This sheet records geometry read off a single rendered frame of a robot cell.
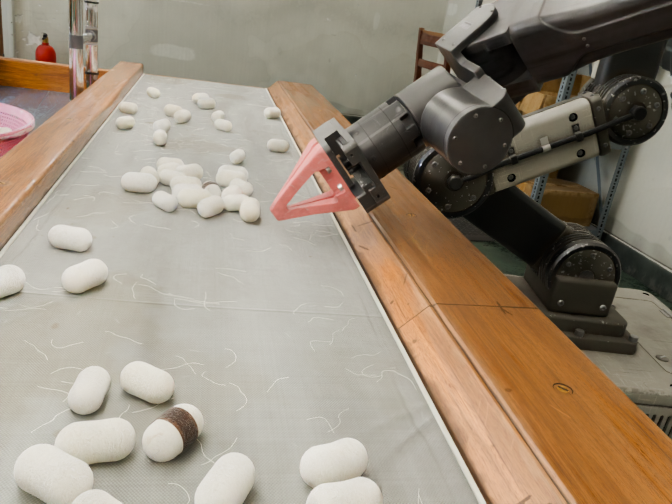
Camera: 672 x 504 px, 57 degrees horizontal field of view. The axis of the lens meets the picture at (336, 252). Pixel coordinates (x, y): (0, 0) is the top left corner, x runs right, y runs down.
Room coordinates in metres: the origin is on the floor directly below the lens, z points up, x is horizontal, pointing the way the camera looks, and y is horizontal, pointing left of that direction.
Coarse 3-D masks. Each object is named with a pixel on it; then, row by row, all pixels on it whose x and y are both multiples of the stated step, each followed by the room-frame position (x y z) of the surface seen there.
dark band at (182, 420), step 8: (176, 408) 0.26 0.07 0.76; (160, 416) 0.25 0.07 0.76; (168, 416) 0.25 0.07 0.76; (176, 416) 0.25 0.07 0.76; (184, 416) 0.25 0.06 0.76; (192, 416) 0.25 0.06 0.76; (176, 424) 0.24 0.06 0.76; (184, 424) 0.25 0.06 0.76; (192, 424) 0.25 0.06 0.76; (184, 432) 0.24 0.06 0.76; (192, 432) 0.25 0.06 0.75; (184, 440) 0.24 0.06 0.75; (192, 440) 0.25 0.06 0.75; (184, 448) 0.24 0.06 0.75; (176, 456) 0.24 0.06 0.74
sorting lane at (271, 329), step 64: (128, 128) 0.93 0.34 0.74; (192, 128) 1.00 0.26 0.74; (256, 128) 1.08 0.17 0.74; (64, 192) 0.60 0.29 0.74; (128, 192) 0.63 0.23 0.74; (256, 192) 0.71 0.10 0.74; (320, 192) 0.74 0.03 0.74; (0, 256) 0.43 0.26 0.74; (64, 256) 0.45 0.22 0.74; (128, 256) 0.47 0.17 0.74; (192, 256) 0.49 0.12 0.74; (256, 256) 0.51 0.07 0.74; (320, 256) 0.54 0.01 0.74; (0, 320) 0.34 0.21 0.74; (64, 320) 0.36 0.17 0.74; (128, 320) 0.37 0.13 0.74; (192, 320) 0.38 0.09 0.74; (256, 320) 0.40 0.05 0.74; (320, 320) 0.41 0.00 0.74; (384, 320) 0.43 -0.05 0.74; (0, 384) 0.28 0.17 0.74; (64, 384) 0.29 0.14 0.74; (192, 384) 0.31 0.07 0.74; (256, 384) 0.32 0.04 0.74; (320, 384) 0.33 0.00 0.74; (384, 384) 0.34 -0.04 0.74; (0, 448) 0.23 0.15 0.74; (192, 448) 0.25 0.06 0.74; (256, 448) 0.26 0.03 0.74; (384, 448) 0.28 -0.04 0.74; (448, 448) 0.28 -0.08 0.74
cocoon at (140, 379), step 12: (132, 372) 0.29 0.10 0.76; (144, 372) 0.29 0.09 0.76; (156, 372) 0.29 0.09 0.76; (132, 384) 0.28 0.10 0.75; (144, 384) 0.28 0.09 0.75; (156, 384) 0.28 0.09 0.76; (168, 384) 0.28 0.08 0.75; (144, 396) 0.28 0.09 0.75; (156, 396) 0.28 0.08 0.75; (168, 396) 0.28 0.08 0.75
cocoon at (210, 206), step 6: (210, 198) 0.60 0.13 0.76; (216, 198) 0.60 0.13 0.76; (198, 204) 0.59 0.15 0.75; (204, 204) 0.59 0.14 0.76; (210, 204) 0.59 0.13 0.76; (216, 204) 0.60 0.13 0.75; (222, 204) 0.61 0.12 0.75; (198, 210) 0.59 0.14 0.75; (204, 210) 0.58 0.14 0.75; (210, 210) 0.59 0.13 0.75; (216, 210) 0.59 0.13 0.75; (204, 216) 0.59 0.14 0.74; (210, 216) 0.59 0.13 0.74
